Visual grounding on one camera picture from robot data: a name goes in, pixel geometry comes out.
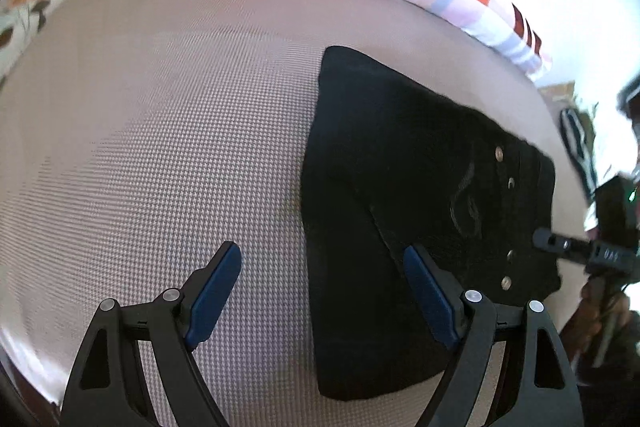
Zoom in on beige woven bed mat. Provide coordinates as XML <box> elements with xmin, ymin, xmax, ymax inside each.
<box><xmin>0</xmin><ymin>0</ymin><xmax>601</xmax><ymax>427</ymax></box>

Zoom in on dark striped cloth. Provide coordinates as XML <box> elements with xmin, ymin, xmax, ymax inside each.
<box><xmin>557</xmin><ymin>107</ymin><xmax>602</xmax><ymax>208</ymax></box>

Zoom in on black pants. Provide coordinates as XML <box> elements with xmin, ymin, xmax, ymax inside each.
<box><xmin>300</xmin><ymin>46</ymin><xmax>563</xmax><ymax>402</ymax></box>

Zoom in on floral pillow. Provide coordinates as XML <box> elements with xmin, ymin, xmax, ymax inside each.
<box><xmin>0</xmin><ymin>0</ymin><xmax>90</xmax><ymax>84</ymax></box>

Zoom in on person's right hand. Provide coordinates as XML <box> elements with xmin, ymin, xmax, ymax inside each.
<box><xmin>579</xmin><ymin>279</ymin><xmax>632</xmax><ymax>340</ymax></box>

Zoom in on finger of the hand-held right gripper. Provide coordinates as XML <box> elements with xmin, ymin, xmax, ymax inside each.
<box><xmin>532</xmin><ymin>227</ymin><xmax>597</xmax><ymax>266</ymax></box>

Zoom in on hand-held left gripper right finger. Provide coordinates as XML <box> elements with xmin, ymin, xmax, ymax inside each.
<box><xmin>402</xmin><ymin>244</ymin><xmax>586</xmax><ymax>427</ymax></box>

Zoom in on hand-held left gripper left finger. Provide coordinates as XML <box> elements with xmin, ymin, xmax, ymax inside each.
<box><xmin>60</xmin><ymin>241</ymin><xmax>244</xmax><ymax>427</ymax></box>

